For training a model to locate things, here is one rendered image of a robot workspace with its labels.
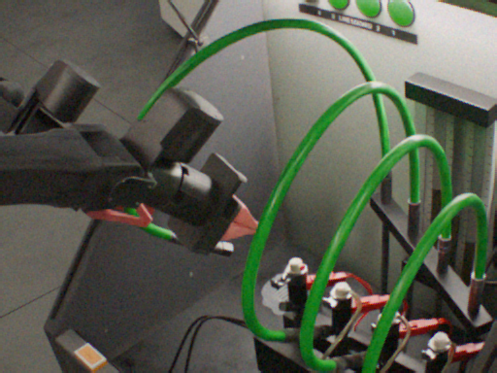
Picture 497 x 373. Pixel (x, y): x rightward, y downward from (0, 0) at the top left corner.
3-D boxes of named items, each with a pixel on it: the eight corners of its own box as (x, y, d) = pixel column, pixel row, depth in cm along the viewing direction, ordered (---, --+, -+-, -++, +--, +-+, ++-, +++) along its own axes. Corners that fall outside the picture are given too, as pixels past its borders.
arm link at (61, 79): (-7, 103, 92) (-26, 109, 83) (40, 34, 90) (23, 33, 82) (57, 154, 93) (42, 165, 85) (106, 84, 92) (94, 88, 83)
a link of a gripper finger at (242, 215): (286, 225, 86) (230, 199, 80) (252, 275, 87) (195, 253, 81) (257, 198, 91) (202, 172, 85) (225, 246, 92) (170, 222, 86)
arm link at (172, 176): (101, 170, 77) (115, 201, 73) (137, 120, 76) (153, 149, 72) (148, 192, 82) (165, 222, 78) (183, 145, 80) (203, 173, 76)
